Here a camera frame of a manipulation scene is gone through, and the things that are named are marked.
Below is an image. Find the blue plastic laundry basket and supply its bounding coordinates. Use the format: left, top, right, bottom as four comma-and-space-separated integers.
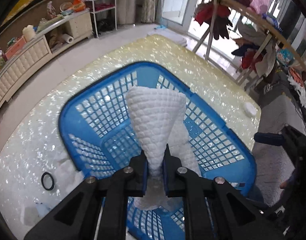
58, 61, 258, 240

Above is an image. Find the orange bag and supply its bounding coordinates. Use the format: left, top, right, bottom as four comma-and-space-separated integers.
72, 0, 86, 12

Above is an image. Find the pink box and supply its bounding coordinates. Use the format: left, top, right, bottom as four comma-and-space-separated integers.
5, 36, 26, 60

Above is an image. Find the cream pillar candle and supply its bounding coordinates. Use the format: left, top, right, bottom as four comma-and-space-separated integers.
22, 25, 36, 42

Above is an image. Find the wooden clothes drying rack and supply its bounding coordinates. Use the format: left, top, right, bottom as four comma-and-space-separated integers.
169, 0, 306, 86

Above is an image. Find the small white soap bar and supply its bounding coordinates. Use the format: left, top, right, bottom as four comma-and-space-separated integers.
243, 102, 257, 118

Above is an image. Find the black rubber ring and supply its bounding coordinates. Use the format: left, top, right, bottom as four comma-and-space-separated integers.
40, 172, 55, 191

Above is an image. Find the white paper towel roll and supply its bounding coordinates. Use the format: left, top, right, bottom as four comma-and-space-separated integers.
61, 34, 74, 44

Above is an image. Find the cream tv cabinet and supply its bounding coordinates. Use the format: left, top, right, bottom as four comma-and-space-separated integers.
0, 10, 93, 108

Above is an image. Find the white quilted cloth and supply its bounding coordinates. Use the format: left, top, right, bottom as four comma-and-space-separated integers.
125, 86, 201, 211

